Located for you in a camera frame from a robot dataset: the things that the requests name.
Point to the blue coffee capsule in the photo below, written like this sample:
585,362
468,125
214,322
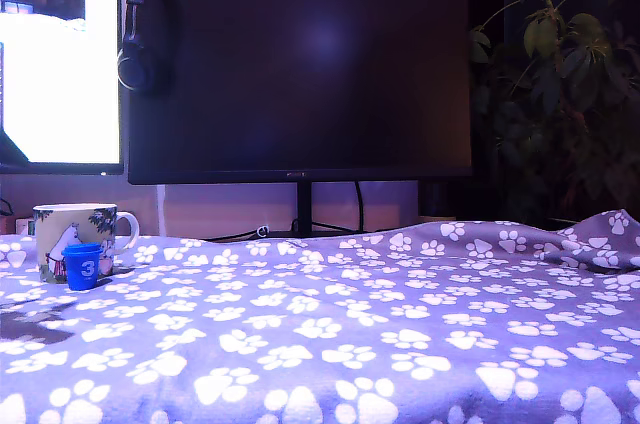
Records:
75,274

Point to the small white box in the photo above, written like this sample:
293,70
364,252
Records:
24,226

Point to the lit white screen monitor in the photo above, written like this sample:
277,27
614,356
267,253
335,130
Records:
60,94

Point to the cartoon print ceramic mug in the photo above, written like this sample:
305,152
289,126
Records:
75,221

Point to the black over-ear headphones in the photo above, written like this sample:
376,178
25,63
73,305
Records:
150,44

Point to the large black monitor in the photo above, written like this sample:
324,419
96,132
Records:
300,84

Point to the grey paw print blanket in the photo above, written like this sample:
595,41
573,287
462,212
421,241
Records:
350,324

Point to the green leafy houseplant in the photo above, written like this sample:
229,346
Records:
555,94

